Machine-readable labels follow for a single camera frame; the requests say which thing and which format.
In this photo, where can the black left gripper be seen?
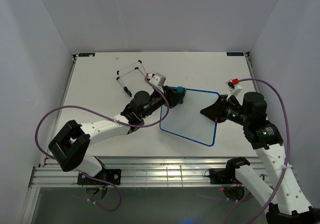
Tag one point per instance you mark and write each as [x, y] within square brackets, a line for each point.
[172, 96]

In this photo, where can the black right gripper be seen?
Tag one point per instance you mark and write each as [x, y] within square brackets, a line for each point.
[215, 111]

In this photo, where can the blue whiteboard eraser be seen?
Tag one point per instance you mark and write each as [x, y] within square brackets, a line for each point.
[180, 89]

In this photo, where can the blue framed whiteboard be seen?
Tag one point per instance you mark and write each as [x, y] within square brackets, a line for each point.
[186, 121]

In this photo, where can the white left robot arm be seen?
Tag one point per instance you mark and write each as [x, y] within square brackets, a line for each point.
[69, 146]

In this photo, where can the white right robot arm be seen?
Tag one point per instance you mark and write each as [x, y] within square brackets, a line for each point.
[284, 200]

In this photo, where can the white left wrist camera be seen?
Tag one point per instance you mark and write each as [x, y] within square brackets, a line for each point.
[156, 79]

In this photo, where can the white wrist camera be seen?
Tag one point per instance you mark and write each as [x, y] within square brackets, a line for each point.
[234, 88]
[156, 79]

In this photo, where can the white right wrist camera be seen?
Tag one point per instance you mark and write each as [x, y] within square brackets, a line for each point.
[234, 88]

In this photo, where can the black wire board stand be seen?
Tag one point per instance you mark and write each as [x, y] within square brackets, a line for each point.
[127, 73]

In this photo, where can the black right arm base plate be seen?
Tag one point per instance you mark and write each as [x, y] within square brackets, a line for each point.
[222, 176]

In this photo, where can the aluminium table edge rail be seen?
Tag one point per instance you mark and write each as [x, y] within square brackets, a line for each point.
[136, 172]

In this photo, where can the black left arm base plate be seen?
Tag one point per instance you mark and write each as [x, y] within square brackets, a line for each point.
[110, 175]

